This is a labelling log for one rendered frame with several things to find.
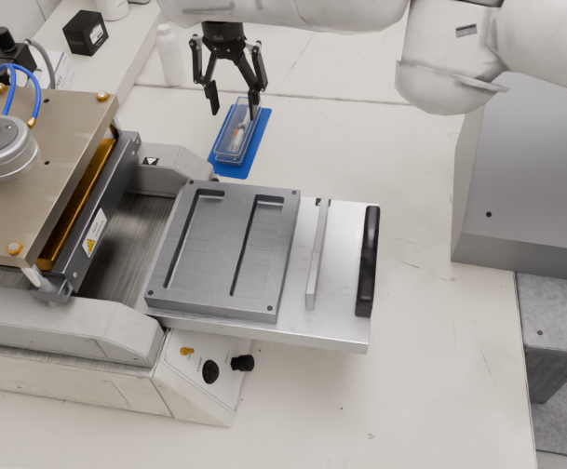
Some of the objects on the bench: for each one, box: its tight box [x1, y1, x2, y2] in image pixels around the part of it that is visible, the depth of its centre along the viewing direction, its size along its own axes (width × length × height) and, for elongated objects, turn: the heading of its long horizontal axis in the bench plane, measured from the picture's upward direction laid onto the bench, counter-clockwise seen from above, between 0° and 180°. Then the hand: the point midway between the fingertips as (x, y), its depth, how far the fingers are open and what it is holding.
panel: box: [159, 328, 252, 415], centre depth 82 cm, size 2×30×19 cm, turn 172°
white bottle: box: [155, 24, 186, 87], centre depth 125 cm, size 5×5×14 cm
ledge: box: [29, 0, 168, 138], centre depth 135 cm, size 30×84×4 cm, turn 172°
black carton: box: [62, 9, 109, 57], centre depth 131 cm, size 6×9×7 cm
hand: (233, 103), depth 109 cm, fingers open, 8 cm apart
